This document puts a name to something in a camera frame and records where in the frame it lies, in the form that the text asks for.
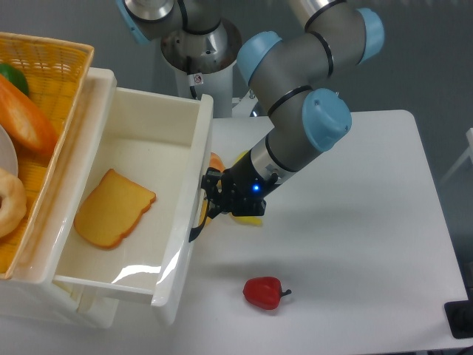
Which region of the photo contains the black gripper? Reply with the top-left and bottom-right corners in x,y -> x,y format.
201,151 -> 279,219

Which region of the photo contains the white top drawer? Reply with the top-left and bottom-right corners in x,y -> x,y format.
54,88 -> 214,328

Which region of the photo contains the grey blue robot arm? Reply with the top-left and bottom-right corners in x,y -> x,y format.
116,1 -> 385,218

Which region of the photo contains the white drawer cabinet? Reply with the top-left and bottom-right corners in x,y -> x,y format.
1,68 -> 118,328

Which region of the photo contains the yellow banana toy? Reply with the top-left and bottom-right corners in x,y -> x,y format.
231,150 -> 262,226

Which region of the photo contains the toast slice toy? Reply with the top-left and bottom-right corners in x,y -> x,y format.
73,169 -> 157,249

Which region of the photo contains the red bell pepper toy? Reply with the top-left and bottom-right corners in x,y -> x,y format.
242,277 -> 292,311

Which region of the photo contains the yellow woven basket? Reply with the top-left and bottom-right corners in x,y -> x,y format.
1,33 -> 94,280

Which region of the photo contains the orange baguette toy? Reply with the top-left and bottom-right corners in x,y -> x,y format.
1,75 -> 58,156

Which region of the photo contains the beige bagel toy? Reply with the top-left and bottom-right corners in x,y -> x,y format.
1,169 -> 27,238

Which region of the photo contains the white plate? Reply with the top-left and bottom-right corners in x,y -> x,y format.
0,126 -> 18,176

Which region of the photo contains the green pepper toy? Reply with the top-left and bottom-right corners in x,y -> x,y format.
0,63 -> 30,96

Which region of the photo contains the black device at edge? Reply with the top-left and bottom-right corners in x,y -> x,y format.
444,300 -> 472,339

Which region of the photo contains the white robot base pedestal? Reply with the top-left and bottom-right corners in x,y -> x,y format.
160,18 -> 257,118

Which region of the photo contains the white frame at right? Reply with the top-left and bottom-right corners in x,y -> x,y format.
440,128 -> 472,186

